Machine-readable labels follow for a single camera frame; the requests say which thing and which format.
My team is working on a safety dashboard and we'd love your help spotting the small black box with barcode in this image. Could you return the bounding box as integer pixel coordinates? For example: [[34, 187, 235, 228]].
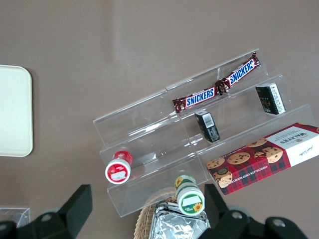
[[194, 111, 221, 143]]

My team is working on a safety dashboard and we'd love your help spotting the red lidded small jar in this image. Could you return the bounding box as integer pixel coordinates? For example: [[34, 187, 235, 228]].
[[104, 150, 133, 185]]

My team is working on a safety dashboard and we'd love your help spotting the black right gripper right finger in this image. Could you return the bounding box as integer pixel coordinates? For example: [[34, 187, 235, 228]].
[[199, 183, 251, 239]]

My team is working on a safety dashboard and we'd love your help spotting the Walkers red tartan cookie box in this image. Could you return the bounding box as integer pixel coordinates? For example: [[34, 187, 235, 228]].
[[206, 121, 319, 196]]

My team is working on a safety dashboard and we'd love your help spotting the black box with white side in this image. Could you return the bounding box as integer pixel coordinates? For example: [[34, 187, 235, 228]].
[[255, 82, 287, 116]]

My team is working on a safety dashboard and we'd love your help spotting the Snickers chocolate bar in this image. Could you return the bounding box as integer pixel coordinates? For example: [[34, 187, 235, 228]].
[[215, 51, 261, 94], [172, 86, 222, 113]]

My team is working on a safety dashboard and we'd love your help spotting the woven wicker basket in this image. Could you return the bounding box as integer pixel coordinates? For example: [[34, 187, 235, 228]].
[[133, 191, 179, 239]]

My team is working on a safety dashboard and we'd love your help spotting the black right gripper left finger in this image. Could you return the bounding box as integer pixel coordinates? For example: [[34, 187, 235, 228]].
[[29, 184, 93, 239]]

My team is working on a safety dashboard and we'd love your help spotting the clear acrylic stepped riser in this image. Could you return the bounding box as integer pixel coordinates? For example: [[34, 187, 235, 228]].
[[93, 87, 210, 219], [165, 48, 315, 160]]

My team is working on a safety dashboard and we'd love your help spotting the cream plastic tray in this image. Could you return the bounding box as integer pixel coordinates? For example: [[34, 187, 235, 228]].
[[0, 64, 34, 157]]

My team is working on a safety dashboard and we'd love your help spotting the foil wrapped sandwich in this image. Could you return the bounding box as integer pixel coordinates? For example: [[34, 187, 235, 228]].
[[149, 201, 211, 239]]

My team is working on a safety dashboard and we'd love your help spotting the clear plastic box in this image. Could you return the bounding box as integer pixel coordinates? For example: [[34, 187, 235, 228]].
[[0, 206, 31, 229]]

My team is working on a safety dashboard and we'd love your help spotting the green sunflower lidded jar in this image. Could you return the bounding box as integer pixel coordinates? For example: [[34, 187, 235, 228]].
[[174, 174, 205, 215]]

